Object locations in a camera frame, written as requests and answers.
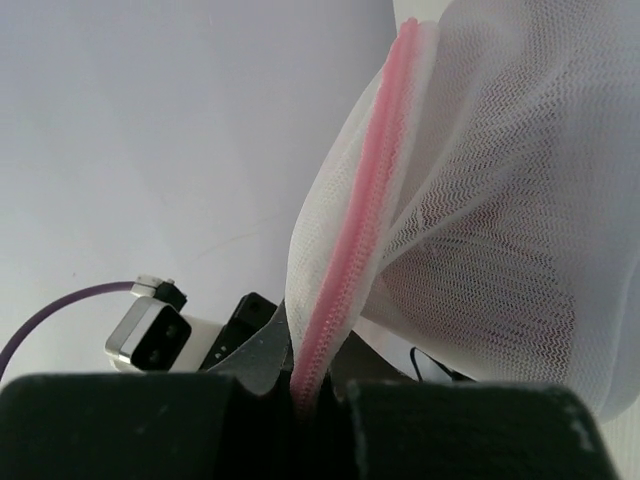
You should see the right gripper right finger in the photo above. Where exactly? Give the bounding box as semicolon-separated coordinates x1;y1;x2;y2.
319;334;618;479

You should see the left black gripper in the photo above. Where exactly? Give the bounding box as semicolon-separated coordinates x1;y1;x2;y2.
198;292;277;373

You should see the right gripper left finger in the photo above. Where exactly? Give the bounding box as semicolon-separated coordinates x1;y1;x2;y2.
1;309;296;479

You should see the pink trimmed mesh laundry bag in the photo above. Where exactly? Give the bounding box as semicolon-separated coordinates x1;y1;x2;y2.
285;1;639;421

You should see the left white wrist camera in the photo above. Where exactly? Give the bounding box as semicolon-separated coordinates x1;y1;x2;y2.
104;275;223;373

